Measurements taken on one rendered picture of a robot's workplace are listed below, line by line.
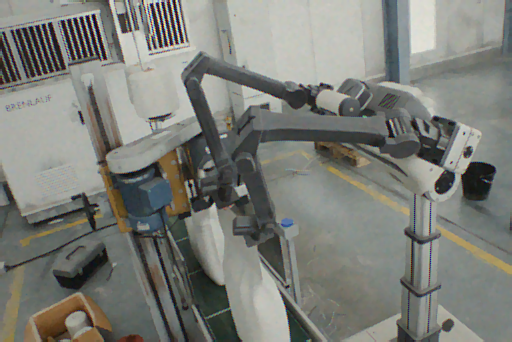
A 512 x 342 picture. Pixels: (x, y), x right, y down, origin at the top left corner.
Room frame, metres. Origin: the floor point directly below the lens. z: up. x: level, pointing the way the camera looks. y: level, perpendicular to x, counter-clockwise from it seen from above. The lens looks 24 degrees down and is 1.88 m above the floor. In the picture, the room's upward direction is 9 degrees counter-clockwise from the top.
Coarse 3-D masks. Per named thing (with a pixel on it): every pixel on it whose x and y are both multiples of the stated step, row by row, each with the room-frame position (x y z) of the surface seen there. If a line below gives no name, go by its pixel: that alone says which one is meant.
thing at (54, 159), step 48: (0, 48) 3.88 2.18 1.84; (48, 48) 4.07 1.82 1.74; (96, 48) 4.22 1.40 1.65; (192, 48) 4.46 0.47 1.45; (0, 96) 3.80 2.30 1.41; (48, 96) 3.94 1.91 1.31; (0, 144) 3.74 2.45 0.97; (48, 144) 3.89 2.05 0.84; (48, 192) 3.83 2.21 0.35; (96, 192) 4.00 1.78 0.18
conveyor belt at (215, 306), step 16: (176, 224) 2.67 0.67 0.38; (176, 240) 2.44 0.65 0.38; (192, 256) 2.22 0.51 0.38; (192, 272) 2.04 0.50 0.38; (208, 288) 1.87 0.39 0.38; (224, 288) 1.85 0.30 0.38; (208, 304) 1.73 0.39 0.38; (224, 304) 1.71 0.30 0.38; (208, 320) 1.61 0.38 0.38; (224, 320) 1.59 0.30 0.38; (288, 320) 1.52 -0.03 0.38; (224, 336) 1.48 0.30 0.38; (304, 336) 1.40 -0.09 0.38
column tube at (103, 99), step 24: (72, 72) 1.57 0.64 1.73; (96, 72) 1.60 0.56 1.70; (96, 96) 1.59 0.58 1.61; (96, 120) 1.59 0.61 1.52; (96, 144) 1.58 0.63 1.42; (120, 144) 1.61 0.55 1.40; (144, 240) 1.60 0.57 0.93; (144, 288) 1.57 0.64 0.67; (168, 312) 1.60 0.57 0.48; (168, 336) 1.59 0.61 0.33
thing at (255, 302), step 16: (224, 224) 1.61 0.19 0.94; (224, 240) 1.60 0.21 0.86; (240, 240) 1.40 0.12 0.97; (224, 256) 1.52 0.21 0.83; (240, 256) 1.44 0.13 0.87; (256, 256) 1.26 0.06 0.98; (224, 272) 1.48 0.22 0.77; (240, 272) 1.37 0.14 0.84; (256, 272) 1.30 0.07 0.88; (240, 288) 1.29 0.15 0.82; (256, 288) 1.25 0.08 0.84; (272, 288) 1.26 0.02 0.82; (240, 304) 1.29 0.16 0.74; (256, 304) 1.21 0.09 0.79; (272, 304) 1.23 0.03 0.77; (240, 320) 1.32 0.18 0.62; (256, 320) 1.21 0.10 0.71; (272, 320) 1.21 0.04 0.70; (240, 336) 1.40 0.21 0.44; (256, 336) 1.22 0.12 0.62; (272, 336) 1.20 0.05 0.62; (288, 336) 1.25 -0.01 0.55
